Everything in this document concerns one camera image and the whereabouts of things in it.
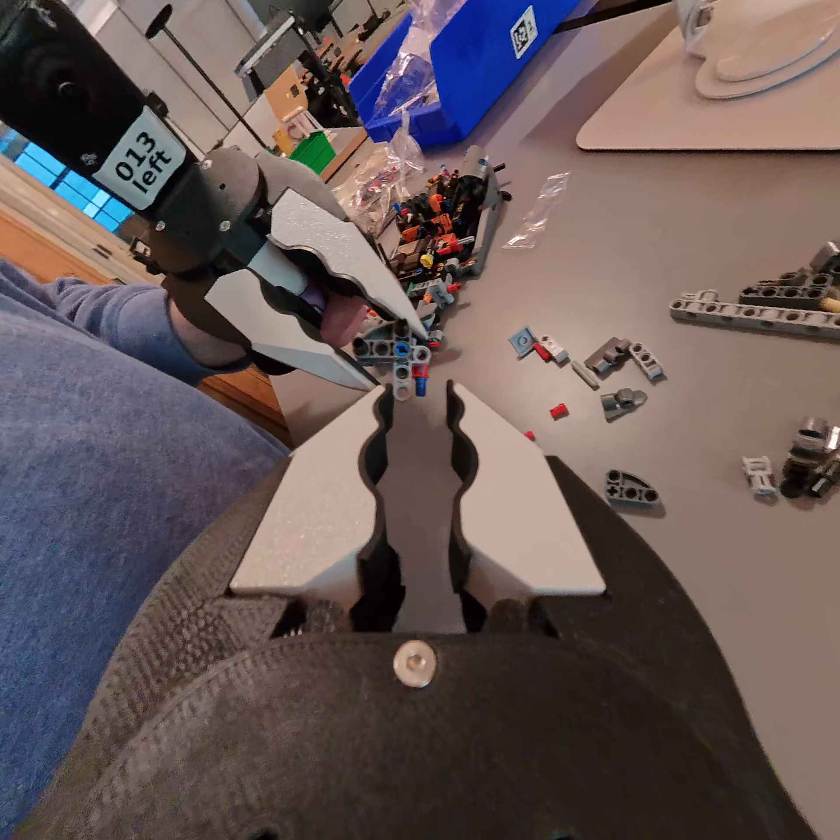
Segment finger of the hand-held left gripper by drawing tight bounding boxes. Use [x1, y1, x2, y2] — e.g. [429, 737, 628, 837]
[205, 266, 383, 392]
[266, 188, 432, 342]

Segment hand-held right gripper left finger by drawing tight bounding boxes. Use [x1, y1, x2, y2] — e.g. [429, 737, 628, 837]
[230, 386, 403, 631]

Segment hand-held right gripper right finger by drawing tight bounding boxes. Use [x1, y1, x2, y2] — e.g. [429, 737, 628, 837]
[446, 379, 606, 632]

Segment dark grey curved lego beam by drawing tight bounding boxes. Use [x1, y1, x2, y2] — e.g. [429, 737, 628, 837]
[605, 469, 660, 509]

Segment small lego subassembly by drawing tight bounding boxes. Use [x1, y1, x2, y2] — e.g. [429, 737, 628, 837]
[352, 318, 442, 403]

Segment person's left forearm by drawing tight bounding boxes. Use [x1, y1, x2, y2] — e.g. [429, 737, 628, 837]
[0, 258, 217, 389]

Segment clear bag of lego parts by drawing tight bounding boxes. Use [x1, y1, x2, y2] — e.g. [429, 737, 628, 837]
[333, 112, 429, 240]

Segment partly built lego car model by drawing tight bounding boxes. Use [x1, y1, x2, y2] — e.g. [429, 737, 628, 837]
[386, 146, 511, 332]

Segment dark grey rounded lego piece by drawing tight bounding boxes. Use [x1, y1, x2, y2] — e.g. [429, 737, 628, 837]
[600, 387, 649, 421]

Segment dark grey lego connector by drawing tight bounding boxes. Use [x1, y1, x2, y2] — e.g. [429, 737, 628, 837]
[584, 338, 634, 376]

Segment light grey holed lego connector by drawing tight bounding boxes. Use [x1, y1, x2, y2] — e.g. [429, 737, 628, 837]
[629, 343, 665, 383]

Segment pale grey lego axle joiner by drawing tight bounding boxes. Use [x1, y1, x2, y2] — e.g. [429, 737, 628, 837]
[742, 455, 780, 497]

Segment black lego subassembly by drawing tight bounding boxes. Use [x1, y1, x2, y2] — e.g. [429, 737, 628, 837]
[780, 415, 840, 501]

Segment grey beam lego subassembly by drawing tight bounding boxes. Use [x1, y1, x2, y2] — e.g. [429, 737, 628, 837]
[669, 241, 840, 342]

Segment person's left hand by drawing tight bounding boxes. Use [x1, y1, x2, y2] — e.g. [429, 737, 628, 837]
[320, 295, 371, 350]

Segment green plastic bin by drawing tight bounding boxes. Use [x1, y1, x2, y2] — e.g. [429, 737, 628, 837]
[289, 130, 337, 177]

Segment black pole stand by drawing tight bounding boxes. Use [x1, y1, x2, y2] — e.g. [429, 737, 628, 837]
[144, 3, 271, 152]

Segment cardboard box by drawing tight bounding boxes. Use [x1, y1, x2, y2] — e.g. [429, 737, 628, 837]
[264, 66, 309, 122]

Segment small empty clear bag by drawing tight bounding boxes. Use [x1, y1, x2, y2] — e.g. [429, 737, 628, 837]
[502, 172, 572, 252]

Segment pile of clear plastic bags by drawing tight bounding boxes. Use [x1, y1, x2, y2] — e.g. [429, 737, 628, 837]
[375, 0, 475, 126]

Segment person's blue sweater torso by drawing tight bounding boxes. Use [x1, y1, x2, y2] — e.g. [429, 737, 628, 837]
[0, 289, 293, 840]

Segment blue plastic bin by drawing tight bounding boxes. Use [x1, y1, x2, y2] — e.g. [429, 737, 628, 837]
[348, 0, 586, 147]

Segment white book stand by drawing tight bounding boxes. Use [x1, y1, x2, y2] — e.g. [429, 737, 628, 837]
[576, 0, 840, 153]

